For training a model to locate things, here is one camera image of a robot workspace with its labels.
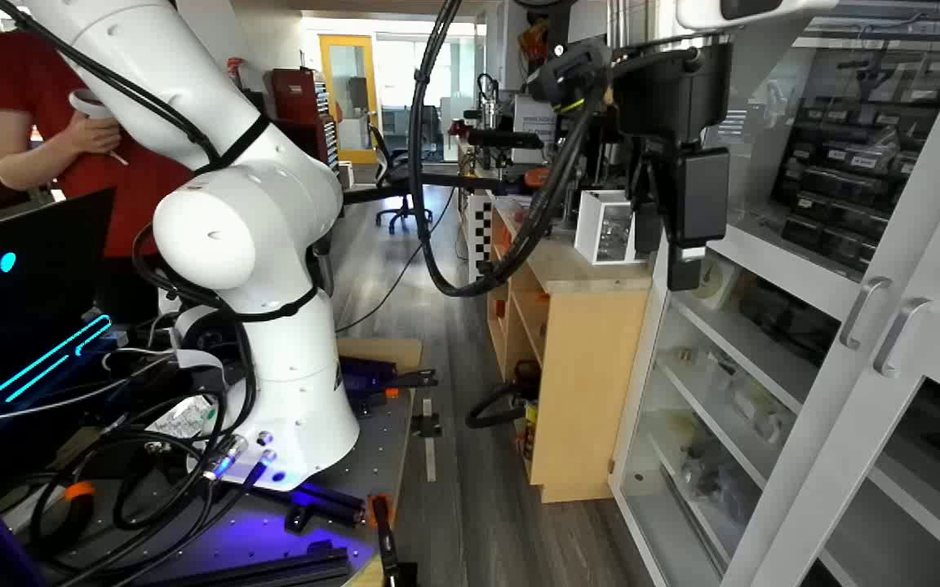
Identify yellow framed glass door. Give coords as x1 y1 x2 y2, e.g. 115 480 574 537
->
317 29 386 168

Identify white handheld controller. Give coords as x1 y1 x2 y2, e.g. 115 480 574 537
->
65 88 115 120

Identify black aluminium extrusion bar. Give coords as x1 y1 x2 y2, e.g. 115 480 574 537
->
130 537 355 587

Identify black computer monitor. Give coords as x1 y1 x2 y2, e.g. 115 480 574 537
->
0 187 125 461

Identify dark stacked storage bins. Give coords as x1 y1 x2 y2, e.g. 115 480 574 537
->
767 42 940 280

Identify black table clamp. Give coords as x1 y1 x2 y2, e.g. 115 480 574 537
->
336 357 440 405
282 482 367 534

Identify black looped hose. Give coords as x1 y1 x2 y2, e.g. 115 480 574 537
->
461 354 544 432

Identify black white checkerboard panel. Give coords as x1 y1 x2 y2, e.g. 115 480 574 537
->
464 190 496 293

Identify light wooden shelf unit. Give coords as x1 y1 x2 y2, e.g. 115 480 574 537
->
482 193 655 504

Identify orange power drill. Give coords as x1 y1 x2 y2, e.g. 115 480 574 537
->
517 158 556 194

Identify silver electronics box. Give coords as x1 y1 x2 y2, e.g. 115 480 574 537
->
142 388 223 448

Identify person right forearm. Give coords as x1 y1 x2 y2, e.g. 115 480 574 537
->
0 118 87 194

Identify black tangled cable bundle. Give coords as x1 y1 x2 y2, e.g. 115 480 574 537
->
8 314 267 573

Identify person in red shirt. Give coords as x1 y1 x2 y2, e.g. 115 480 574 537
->
0 27 198 330

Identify white shelved cabinet body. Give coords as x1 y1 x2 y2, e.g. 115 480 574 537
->
606 0 940 587

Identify black stereo camera bar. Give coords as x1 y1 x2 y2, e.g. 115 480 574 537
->
449 118 549 154

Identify black office chair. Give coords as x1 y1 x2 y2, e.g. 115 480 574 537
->
367 123 438 238

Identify grey cabinet door handle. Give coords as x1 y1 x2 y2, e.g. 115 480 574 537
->
838 274 895 352
870 293 933 381

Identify small white box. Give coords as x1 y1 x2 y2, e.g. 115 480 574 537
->
570 187 644 267

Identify person right hand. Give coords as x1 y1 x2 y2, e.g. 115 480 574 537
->
59 107 125 158

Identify red handled tool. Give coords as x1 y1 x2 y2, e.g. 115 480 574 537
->
366 493 403 587

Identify small black clamp screw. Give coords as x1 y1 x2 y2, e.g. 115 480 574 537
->
412 394 445 440

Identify dark red cabinet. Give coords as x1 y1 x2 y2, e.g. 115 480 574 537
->
264 64 331 165

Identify dark long desk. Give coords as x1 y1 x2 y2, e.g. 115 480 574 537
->
339 158 544 207

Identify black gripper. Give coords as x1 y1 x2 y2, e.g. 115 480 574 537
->
663 140 734 293

